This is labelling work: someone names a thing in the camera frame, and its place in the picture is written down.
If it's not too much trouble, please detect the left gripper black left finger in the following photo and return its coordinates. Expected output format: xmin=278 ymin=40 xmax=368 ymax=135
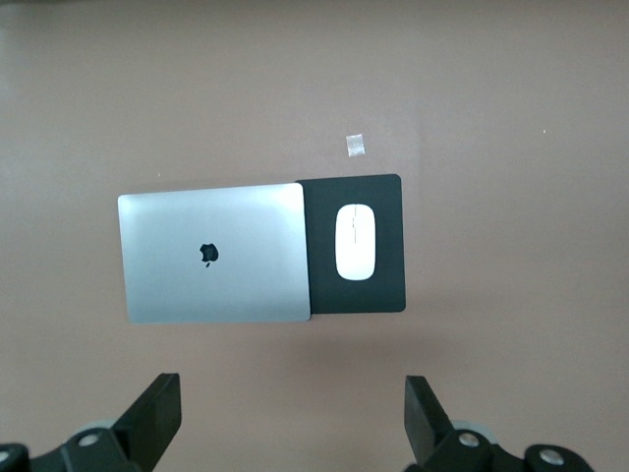
xmin=110 ymin=372 xmax=184 ymax=472

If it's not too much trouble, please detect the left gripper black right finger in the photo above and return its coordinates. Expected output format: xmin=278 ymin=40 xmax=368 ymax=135
xmin=403 ymin=374 xmax=458 ymax=472

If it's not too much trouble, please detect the white computer mouse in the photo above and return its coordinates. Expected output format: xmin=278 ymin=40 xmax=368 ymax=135
xmin=334 ymin=203 xmax=378 ymax=282

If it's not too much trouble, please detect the black mouse pad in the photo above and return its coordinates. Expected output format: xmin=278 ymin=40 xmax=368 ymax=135
xmin=294 ymin=172 xmax=409 ymax=317

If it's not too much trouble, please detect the silver laptop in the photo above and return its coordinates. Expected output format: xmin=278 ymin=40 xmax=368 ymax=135
xmin=116 ymin=181 xmax=315 ymax=326

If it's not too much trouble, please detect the small clear tape piece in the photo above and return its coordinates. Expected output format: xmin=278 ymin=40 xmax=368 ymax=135
xmin=344 ymin=132 xmax=367 ymax=158

